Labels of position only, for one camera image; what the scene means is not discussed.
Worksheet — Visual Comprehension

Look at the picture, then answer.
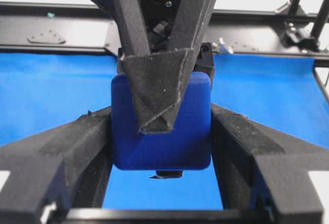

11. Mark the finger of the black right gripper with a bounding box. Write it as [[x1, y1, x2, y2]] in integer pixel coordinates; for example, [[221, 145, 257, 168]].
[[149, 171, 183, 179]]

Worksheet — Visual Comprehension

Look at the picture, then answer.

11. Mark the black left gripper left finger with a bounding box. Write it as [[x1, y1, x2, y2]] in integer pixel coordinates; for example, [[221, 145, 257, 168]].
[[1, 107, 112, 223]]

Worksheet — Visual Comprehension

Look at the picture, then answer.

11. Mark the blue table cloth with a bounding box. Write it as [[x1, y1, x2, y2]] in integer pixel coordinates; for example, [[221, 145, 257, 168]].
[[1, 53, 328, 210]]

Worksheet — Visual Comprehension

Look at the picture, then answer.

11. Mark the right gripper black-teal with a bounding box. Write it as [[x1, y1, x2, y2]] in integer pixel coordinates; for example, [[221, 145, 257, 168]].
[[91, 0, 216, 133]]

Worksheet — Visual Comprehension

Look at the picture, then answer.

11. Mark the black aluminium table frame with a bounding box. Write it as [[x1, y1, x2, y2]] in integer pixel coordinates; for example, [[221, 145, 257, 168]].
[[1, 2, 328, 67]]

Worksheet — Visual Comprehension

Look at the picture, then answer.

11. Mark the blue block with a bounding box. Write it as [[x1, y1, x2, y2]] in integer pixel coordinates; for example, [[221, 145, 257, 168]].
[[111, 72, 211, 171]]

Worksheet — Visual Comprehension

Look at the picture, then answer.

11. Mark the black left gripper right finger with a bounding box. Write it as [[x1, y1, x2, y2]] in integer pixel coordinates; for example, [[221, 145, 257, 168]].
[[211, 105, 328, 223]]

